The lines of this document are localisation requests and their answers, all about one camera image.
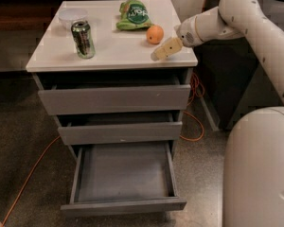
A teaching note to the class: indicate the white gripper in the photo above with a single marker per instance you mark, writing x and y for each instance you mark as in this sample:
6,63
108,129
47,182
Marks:
186,34

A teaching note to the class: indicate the orange fruit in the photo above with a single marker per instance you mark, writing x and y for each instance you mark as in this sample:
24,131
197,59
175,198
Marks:
155,34

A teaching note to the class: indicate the grey bottom drawer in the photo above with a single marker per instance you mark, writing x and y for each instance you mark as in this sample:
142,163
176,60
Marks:
116,179

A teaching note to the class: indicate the grey drawer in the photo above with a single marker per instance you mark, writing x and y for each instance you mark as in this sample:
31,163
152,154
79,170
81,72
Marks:
84,129
116,179
115,99

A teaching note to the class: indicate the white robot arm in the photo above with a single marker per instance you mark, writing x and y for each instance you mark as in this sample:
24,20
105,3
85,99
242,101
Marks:
253,169

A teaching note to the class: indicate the grey drawer cabinet white top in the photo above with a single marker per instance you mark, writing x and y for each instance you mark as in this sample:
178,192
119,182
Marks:
122,59

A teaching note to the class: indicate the grey top drawer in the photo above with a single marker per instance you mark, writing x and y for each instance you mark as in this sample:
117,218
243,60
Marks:
115,99

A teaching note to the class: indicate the grey middle drawer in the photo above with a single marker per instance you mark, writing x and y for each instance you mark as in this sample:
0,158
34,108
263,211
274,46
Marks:
84,129

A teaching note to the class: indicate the green chip bag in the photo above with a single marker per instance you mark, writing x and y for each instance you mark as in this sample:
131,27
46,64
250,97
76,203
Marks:
133,16

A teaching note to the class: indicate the dark grey trash bin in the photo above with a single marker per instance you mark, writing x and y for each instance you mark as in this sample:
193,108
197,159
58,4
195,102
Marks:
245,74

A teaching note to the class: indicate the green soda can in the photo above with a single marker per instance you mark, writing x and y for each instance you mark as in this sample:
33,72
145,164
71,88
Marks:
81,33

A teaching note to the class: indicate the white bowl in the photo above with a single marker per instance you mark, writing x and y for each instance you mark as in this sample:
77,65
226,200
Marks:
68,16

